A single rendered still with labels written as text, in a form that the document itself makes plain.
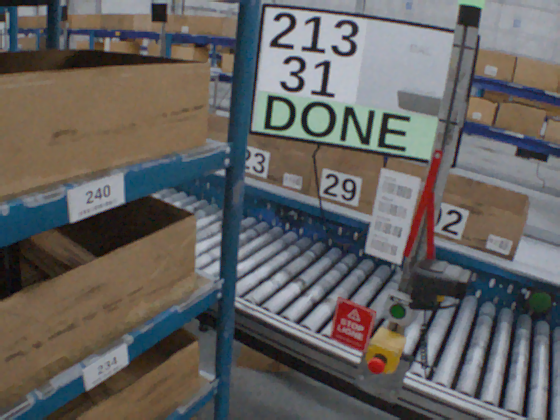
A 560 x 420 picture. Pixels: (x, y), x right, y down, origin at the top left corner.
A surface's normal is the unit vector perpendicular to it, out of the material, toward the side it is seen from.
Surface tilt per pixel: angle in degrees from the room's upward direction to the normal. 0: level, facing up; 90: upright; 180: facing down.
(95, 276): 91
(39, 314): 91
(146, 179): 90
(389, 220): 90
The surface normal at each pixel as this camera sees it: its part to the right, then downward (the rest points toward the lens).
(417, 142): -0.18, 0.29
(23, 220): 0.85, 0.29
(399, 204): -0.51, 0.28
